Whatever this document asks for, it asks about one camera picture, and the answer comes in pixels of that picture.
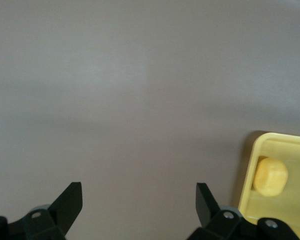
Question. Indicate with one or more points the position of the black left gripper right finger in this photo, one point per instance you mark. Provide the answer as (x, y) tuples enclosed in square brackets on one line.
[(215, 220)]

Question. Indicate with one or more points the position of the yellow plastic tray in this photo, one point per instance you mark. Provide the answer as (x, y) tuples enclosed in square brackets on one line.
[(298, 155)]

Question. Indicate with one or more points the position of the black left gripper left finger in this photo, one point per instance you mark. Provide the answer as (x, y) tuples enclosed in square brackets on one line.
[(60, 215)]

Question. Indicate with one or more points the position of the yellow potato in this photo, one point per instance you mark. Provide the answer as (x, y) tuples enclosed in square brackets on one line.
[(271, 177)]

